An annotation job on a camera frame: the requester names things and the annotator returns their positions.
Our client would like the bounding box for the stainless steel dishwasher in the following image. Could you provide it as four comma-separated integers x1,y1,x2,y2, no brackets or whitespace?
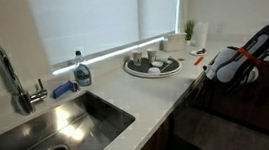
165,57,231,150

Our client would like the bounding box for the small white bowl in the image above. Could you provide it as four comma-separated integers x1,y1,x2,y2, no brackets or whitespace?
146,65,162,76
150,60,165,69

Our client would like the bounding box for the wooden chopstick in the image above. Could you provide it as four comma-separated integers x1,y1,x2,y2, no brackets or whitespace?
159,60,175,73

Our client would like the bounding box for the stainless steel sink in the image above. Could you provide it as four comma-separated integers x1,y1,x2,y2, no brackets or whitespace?
0,85,139,150

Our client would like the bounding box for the small dark object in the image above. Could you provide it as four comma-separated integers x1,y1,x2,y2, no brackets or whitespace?
195,47,208,55

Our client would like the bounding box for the small green potted plant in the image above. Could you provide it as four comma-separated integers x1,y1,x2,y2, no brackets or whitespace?
182,18,199,47

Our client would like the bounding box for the white paper towel roll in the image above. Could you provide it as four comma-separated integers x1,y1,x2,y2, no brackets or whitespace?
191,20,212,51

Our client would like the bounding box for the wide white roller blind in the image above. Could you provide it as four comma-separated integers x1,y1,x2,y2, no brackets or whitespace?
26,0,146,68

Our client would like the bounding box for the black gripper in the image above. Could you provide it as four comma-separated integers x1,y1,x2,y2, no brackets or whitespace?
221,69,257,96

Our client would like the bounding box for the blue dish brush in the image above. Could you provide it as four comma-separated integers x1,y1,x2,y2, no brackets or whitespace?
51,78,81,101

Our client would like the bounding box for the round black white tray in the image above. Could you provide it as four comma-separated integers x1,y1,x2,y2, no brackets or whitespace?
123,52,184,82

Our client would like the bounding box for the long white dish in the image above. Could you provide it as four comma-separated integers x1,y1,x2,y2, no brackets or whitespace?
156,53,176,66

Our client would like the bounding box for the orange flat stick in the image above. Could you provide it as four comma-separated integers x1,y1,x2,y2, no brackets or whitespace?
192,55,206,67

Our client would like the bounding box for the chrome kitchen faucet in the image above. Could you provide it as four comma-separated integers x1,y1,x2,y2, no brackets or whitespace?
0,27,51,119

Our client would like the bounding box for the brown cabinet with paired handles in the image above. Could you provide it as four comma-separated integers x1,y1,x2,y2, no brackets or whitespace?
121,113,179,150

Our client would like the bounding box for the small white plate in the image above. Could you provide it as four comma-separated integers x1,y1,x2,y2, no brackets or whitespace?
189,47,209,58

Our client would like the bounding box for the clear dish soap bottle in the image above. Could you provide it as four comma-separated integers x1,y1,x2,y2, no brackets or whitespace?
71,49,93,88

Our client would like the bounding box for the narrow white roller blind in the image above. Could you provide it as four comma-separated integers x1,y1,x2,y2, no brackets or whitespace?
137,0,189,41

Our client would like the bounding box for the white rectangular container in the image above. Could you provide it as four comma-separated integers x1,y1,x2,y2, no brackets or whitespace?
160,30,189,54

